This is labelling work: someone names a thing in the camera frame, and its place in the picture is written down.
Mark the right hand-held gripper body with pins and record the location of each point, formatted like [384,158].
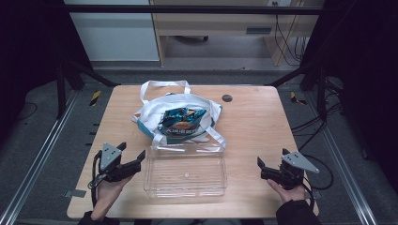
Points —
[295,162]

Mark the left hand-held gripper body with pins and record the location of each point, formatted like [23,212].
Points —
[109,156]

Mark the clear plastic container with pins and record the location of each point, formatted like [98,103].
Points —
[186,175]

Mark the blue snack packet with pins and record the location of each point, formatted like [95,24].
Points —
[181,122]

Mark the white tote bag teal trim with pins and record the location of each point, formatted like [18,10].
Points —
[181,104]

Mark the person's right hand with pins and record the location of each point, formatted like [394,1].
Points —
[291,195]

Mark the person's left hand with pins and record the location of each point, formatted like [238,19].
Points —
[108,192]

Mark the grey tape strip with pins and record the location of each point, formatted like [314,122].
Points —
[75,193]

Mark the yellow black floor marker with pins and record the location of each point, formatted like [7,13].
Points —
[95,97]
[295,98]

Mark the dark round table grommet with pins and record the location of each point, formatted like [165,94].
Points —
[226,98]

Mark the white cabinet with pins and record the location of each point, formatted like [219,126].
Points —
[115,34]

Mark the black curtain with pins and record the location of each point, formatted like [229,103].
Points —
[363,62]
[31,47]

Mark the aluminium floor rail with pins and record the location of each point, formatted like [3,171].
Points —
[345,172]
[37,153]

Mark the black metal frame stand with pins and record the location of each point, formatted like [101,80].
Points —
[321,93]
[61,90]

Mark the black horizontal frame bar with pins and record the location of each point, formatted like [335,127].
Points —
[194,9]

